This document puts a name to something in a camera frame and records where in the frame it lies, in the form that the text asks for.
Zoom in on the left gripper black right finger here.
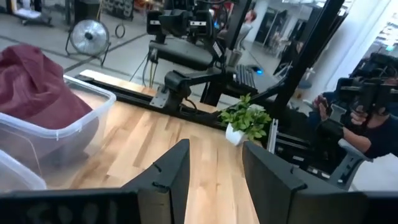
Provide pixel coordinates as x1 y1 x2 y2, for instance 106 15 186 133
241 141 398 224

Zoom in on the person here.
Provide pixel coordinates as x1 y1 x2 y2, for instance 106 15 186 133
217 9 259 52
312 76 398 160

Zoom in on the black coiled cable ring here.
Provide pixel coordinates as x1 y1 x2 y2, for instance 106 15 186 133
114 23 127 39

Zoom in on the black keyboard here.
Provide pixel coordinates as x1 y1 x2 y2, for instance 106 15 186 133
231 63 259 96

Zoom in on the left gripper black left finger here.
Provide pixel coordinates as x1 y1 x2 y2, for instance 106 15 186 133
0 139 191 224

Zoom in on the faded red cap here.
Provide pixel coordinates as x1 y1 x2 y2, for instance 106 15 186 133
0 43 94 131

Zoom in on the green plant in white pot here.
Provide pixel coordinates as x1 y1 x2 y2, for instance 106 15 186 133
218 92 273 147

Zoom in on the clear plastic storage bin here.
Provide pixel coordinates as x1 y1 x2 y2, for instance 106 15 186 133
0 73 118 187
0 149 48 191

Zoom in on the grey office chair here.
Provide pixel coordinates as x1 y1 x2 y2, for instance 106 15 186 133
328 138 374 191

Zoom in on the silver aluminium extrusion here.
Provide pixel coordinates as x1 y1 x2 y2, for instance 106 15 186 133
266 118 280 154

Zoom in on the silver floor fan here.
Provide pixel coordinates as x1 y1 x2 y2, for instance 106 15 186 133
64 18 112 68

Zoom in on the black aluminium rig frame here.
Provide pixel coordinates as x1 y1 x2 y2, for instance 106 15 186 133
76 0 346 131

